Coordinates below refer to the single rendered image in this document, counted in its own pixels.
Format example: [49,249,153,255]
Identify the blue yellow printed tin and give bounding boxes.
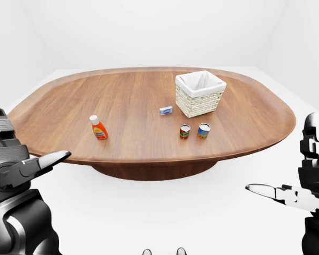
[197,122,211,140]

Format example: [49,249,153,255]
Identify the white woven basket with liner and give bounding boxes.
[174,70,227,118]

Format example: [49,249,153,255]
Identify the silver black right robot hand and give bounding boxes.
[245,112,319,214]

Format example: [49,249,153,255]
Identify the dark wooden table base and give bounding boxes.
[91,160,219,182]

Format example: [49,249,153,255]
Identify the small blue white box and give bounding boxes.
[159,105,174,116]

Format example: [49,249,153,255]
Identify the orange bottle with white cap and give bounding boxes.
[89,114,109,140]

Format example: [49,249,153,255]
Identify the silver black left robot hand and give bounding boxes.
[0,96,72,208]

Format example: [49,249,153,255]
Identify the red green tomato sauce tin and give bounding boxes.
[179,124,191,140]

